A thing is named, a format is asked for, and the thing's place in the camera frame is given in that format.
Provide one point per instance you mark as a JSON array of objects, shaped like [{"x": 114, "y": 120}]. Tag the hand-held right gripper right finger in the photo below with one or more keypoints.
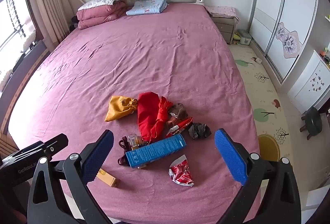
[{"x": 229, "y": 154}]

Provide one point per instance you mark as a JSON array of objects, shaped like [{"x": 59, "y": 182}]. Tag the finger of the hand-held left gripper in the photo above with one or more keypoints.
[{"x": 55, "y": 142}]

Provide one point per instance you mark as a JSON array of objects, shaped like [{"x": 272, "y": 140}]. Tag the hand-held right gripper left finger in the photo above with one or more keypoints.
[{"x": 100, "y": 151}]

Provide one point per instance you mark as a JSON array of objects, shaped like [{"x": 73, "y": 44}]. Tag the small yellow box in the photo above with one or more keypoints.
[{"x": 108, "y": 177}]

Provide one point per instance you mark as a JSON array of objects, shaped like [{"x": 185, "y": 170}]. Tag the dark striped sock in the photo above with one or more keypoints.
[{"x": 198, "y": 131}]

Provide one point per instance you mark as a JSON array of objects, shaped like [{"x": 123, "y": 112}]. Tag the yellow trash bin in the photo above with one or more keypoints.
[{"x": 268, "y": 146}]

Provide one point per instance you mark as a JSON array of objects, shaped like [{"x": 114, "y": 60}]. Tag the torn red foil wrapper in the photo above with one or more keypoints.
[{"x": 181, "y": 172}]

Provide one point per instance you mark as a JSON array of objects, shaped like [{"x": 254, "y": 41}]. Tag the long blue carton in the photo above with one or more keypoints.
[{"x": 154, "y": 150}]

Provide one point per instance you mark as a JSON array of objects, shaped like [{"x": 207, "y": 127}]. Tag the red snack packet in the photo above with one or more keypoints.
[{"x": 184, "y": 123}]

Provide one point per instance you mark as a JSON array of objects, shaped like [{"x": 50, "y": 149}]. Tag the red cloth bag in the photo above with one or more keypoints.
[{"x": 145, "y": 113}]

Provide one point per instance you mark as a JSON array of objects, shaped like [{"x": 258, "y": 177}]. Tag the brown sock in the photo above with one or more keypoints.
[{"x": 179, "y": 110}]

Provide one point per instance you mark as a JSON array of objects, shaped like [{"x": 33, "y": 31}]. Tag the bright red scarf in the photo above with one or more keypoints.
[{"x": 162, "y": 110}]

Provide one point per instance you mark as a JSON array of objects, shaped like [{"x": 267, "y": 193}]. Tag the cream printed play mat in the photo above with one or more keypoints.
[{"x": 257, "y": 90}]

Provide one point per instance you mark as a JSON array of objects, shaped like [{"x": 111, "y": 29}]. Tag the dark window bench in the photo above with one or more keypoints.
[{"x": 23, "y": 72}]

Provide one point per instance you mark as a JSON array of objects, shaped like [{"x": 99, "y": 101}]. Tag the green round stool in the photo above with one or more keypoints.
[{"x": 313, "y": 123}]

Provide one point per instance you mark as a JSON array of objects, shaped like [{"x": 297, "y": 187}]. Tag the small white box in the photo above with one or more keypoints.
[{"x": 257, "y": 60}]

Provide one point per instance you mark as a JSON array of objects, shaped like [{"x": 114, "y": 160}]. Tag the bed with pink sheet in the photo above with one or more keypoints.
[{"x": 154, "y": 59}]

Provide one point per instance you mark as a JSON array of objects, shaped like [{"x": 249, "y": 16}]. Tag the yellow green books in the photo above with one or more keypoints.
[{"x": 236, "y": 38}]

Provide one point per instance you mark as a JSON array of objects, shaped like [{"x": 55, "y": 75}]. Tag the green and white storage box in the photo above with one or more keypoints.
[{"x": 245, "y": 38}]

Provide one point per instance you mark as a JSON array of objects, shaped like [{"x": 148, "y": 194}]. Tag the black bag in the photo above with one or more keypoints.
[{"x": 74, "y": 22}]

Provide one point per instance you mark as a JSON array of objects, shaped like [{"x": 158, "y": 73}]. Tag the window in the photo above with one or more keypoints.
[{"x": 10, "y": 28}]

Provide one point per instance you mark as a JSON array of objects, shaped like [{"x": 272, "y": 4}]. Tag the grey nightstand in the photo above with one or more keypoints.
[{"x": 224, "y": 28}]

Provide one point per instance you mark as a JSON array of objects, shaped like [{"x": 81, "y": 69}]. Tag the folded pink quilt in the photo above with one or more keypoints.
[{"x": 98, "y": 16}]

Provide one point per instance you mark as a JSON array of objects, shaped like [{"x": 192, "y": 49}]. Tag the toys on cabinet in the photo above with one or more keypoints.
[{"x": 326, "y": 56}]

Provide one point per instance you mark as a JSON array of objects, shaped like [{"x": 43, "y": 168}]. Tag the beige curtain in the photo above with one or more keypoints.
[{"x": 49, "y": 2}]

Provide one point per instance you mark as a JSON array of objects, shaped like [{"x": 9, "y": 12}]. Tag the white sliding wardrobe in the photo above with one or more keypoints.
[{"x": 273, "y": 20}]

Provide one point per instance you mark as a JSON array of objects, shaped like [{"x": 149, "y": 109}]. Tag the pink patterned cloth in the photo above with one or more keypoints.
[{"x": 221, "y": 10}]

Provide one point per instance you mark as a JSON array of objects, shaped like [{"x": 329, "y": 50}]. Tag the striped pillow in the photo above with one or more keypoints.
[{"x": 103, "y": 0}]

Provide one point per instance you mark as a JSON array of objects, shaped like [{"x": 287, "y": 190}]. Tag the folded light blue blanket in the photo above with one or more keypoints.
[{"x": 147, "y": 6}]

